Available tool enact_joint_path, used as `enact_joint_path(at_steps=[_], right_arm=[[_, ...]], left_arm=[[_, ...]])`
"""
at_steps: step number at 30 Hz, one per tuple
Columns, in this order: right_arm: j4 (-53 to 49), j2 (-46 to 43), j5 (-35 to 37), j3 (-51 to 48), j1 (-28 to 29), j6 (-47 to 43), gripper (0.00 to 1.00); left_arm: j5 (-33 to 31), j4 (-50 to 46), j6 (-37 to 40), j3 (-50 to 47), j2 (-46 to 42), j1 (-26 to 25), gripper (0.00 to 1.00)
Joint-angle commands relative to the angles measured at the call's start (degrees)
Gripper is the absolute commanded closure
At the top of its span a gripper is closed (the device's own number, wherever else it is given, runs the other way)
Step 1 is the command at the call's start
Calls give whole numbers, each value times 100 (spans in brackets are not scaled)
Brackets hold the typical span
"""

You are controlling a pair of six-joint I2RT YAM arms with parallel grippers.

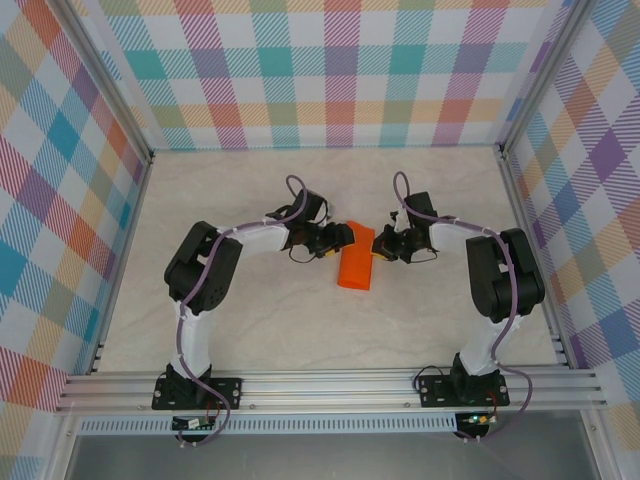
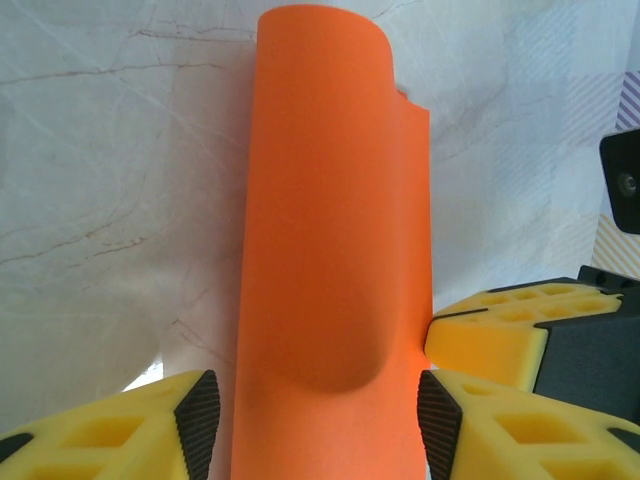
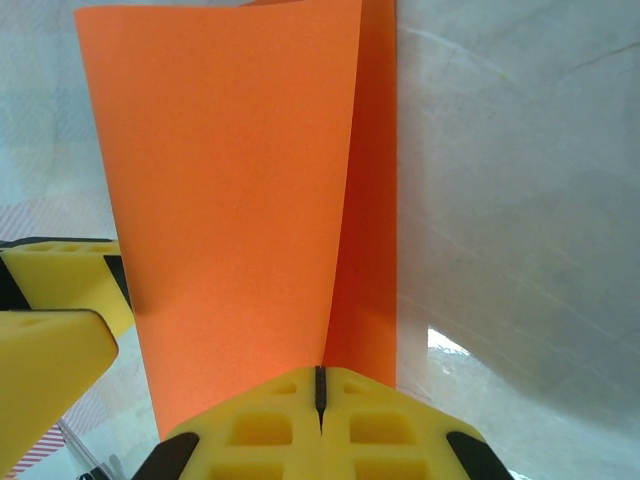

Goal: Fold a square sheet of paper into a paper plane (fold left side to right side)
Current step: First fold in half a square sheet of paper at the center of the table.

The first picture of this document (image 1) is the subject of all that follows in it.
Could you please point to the orange cloth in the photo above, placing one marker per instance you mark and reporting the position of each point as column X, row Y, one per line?
column 356, row 265

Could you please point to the aluminium frame post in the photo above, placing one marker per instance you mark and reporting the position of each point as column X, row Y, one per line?
column 106, row 75
column 542, row 75

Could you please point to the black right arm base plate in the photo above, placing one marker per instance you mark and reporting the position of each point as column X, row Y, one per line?
column 432, row 392

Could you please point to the aluminium side rail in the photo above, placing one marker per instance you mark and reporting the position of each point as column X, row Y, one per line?
column 516, row 200
column 119, row 275

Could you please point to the black circuit board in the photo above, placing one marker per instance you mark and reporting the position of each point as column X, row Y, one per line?
column 192, row 424

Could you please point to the grey metal shelf panel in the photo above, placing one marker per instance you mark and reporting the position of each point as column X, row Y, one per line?
column 325, row 457

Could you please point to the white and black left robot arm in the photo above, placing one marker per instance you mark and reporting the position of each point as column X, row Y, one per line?
column 195, row 340

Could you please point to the circuit board with green light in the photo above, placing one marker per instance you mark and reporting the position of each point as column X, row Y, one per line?
column 477, row 419

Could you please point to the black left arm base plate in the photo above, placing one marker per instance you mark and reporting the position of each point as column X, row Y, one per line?
column 230, row 392

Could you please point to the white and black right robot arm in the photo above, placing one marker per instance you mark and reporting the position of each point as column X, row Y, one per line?
column 480, row 350

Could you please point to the aluminium mounting beam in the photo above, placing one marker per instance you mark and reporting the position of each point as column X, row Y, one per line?
column 325, row 387

